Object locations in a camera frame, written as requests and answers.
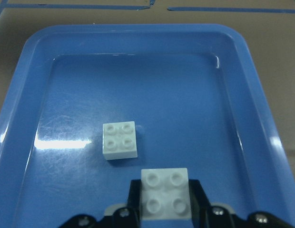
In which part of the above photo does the white block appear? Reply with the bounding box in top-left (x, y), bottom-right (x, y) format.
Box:
top-left (140, 168), bottom-right (191, 220)
top-left (102, 121), bottom-right (138, 161)

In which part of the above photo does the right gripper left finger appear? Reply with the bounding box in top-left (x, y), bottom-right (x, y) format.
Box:
top-left (127, 180), bottom-right (142, 228)

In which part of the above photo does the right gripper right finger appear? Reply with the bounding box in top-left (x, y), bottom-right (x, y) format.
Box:
top-left (188, 179), bottom-right (210, 228)

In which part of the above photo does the blue plastic tray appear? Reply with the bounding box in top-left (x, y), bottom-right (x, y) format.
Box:
top-left (0, 24), bottom-right (295, 228)

